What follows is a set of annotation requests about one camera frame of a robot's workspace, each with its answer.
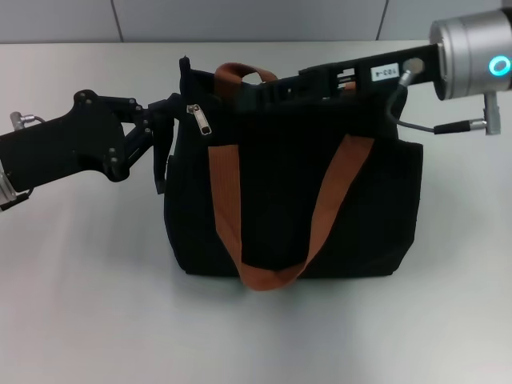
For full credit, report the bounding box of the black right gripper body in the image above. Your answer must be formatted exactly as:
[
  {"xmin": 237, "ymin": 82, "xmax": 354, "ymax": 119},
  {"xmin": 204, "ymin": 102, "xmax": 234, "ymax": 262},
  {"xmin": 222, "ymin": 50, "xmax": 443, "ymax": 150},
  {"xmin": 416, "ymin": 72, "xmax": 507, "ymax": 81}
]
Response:
[{"xmin": 298, "ymin": 43, "xmax": 443, "ymax": 101}]

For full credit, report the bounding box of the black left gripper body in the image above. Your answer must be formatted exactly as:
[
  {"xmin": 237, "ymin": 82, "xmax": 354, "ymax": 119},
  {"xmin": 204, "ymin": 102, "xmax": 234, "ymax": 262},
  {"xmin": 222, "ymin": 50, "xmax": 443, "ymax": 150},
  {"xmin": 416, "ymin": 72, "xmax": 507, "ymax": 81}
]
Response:
[{"xmin": 0, "ymin": 90, "xmax": 131, "ymax": 191}]

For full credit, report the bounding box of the silver metal zipper pull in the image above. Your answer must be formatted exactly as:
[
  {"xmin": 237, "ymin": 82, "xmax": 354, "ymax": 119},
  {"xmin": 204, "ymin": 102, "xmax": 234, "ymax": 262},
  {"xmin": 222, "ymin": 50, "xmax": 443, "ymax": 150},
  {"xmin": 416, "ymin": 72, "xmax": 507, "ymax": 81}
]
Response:
[{"xmin": 186, "ymin": 103, "xmax": 214, "ymax": 138}]

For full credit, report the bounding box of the black bag with brown handles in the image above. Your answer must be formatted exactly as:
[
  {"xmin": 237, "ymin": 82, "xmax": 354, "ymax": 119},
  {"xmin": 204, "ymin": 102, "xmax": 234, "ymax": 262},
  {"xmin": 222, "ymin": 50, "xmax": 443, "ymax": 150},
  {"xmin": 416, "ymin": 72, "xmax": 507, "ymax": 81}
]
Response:
[{"xmin": 154, "ymin": 55, "xmax": 425, "ymax": 293}]

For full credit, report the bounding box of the left gripper cable with plug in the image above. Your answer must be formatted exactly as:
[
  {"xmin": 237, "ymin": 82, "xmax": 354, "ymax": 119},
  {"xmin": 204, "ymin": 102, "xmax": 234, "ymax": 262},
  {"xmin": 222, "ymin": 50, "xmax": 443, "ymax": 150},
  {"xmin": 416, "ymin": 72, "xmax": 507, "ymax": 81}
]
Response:
[{"xmin": 0, "ymin": 110, "xmax": 46, "ymax": 212}]

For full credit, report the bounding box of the gripper cable with plug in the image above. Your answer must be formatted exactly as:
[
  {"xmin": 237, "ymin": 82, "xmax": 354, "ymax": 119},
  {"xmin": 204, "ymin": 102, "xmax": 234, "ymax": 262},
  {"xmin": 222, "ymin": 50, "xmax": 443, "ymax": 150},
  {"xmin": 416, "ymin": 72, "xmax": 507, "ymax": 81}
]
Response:
[
  {"xmin": 386, "ymin": 58, "xmax": 502, "ymax": 138},
  {"xmin": 0, "ymin": 110, "xmax": 46, "ymax": 212}
]

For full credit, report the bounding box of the right gripper cable with plug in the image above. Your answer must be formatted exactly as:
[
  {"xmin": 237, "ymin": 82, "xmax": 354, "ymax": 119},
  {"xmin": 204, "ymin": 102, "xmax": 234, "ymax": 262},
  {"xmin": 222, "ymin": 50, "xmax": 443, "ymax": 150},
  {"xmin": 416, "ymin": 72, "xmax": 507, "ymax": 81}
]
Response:
[{"xmin": 386, "ymin": 58, "xmax": 502, "ymax": 138}]

